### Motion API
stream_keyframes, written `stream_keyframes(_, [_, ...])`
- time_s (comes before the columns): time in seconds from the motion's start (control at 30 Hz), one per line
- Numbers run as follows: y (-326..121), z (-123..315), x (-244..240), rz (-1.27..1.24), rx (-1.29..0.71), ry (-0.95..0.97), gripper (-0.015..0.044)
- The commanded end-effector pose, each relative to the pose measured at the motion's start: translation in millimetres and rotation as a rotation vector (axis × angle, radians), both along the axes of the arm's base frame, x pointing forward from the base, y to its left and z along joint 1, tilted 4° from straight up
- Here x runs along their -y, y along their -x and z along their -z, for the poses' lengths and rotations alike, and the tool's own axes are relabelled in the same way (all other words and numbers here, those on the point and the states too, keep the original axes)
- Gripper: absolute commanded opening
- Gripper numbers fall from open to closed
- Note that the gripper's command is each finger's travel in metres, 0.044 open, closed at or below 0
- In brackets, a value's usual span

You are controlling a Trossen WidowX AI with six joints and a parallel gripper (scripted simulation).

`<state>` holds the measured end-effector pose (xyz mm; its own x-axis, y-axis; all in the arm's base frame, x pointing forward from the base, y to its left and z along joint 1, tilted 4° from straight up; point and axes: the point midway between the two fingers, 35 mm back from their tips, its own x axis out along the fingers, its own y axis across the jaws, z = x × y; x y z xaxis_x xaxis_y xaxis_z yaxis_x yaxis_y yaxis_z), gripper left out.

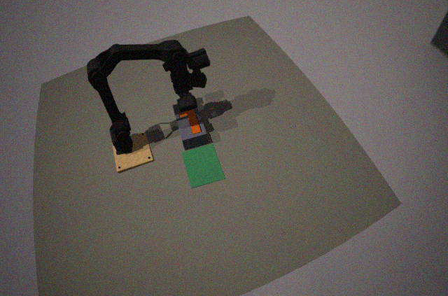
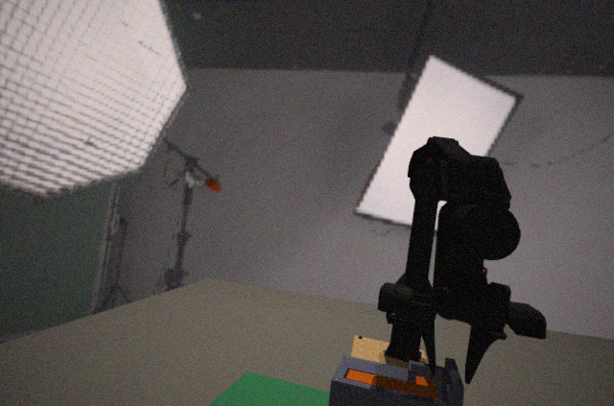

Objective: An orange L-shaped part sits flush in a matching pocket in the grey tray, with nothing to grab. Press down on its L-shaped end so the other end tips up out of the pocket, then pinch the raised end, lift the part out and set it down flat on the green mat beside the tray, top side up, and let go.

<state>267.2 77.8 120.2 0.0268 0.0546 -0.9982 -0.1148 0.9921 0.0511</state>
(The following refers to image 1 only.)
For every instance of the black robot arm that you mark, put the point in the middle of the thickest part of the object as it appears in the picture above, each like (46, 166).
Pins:
(176, 59)

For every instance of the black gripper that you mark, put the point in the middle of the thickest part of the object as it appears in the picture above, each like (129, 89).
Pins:
(187, 100)

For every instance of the orange l-shaped part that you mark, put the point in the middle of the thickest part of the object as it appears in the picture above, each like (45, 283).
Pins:
(192, 120)

